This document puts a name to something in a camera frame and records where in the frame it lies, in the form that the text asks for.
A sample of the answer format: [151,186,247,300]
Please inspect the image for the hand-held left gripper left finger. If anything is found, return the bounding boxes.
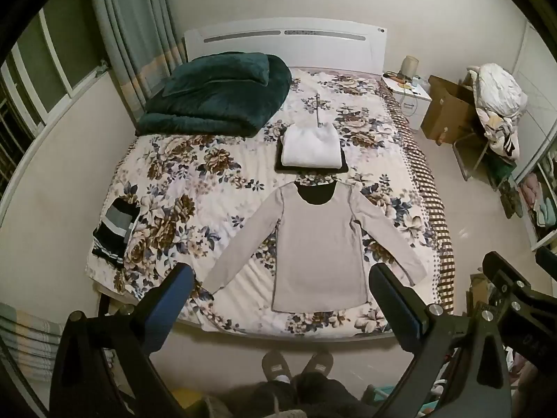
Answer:
[49,263,195,418]

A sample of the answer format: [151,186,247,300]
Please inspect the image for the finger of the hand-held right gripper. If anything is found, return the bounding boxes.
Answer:
[481,251,532,308]
[535,247,557,277]

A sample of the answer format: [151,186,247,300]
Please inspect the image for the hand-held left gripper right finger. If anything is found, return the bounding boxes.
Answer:
[368,263,512,418]

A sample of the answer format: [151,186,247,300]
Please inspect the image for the grey long-sleeve shirt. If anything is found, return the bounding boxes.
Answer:
[202,181,429,313]

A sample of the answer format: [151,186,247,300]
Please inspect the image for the pile of white clothes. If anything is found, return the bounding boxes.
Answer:
[468,63,529,160]

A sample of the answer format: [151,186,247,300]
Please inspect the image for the black grey striped garment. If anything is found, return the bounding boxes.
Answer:
[91,197,141,270]

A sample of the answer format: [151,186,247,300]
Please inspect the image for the person's right slipper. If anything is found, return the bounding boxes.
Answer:
[300,350,334,379]

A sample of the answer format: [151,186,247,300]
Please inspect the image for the person's slipper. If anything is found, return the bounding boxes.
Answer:
[300,350,334,379]
[261,350,293,385]

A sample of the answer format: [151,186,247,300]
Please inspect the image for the brown checked bed skirt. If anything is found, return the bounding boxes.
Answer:
[382,85,455,316]

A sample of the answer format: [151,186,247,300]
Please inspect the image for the person's left slipper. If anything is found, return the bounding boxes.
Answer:
[261,350,293,385]

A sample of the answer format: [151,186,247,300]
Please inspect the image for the person's dark trousers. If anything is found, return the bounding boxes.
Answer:
[209,372,376,418]

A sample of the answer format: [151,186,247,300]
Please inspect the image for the floral sheet bed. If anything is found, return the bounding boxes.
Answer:
[85,67,455,342]

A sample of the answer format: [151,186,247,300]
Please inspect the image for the pale striped cloth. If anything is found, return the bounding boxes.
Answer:
[0,302,66,386]

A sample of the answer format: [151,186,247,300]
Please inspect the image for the black folded garment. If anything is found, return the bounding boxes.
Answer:
[275,139,350,174]

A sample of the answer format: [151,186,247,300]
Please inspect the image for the white wardrobe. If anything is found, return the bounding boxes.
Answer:
[509,22,557,251]

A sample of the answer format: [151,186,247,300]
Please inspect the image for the brown cardboard box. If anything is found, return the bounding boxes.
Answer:
[420,75,484,142]

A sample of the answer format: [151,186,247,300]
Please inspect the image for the white folded garment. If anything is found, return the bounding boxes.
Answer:
[281,125,342,168]

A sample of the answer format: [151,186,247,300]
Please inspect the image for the white nightstand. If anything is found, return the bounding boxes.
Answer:
[383,74,432,131]

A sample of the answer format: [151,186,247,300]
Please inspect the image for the dark green blanket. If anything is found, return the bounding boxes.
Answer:
[135,52,292,140]

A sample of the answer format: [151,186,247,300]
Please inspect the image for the dark green pillow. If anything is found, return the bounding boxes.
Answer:
[162,53,271,96]

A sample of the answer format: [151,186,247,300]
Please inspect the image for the white framed window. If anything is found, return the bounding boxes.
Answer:
[0,6,109,149]

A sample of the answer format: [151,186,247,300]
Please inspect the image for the grey green curtain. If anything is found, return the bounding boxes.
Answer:
[87,0,188,118]

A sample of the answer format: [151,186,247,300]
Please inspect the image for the white bed headboard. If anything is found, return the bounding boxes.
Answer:
[183,17,386,75]

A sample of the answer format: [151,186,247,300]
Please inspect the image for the metal frame chair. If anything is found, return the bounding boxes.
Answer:
[453,131,523,188]

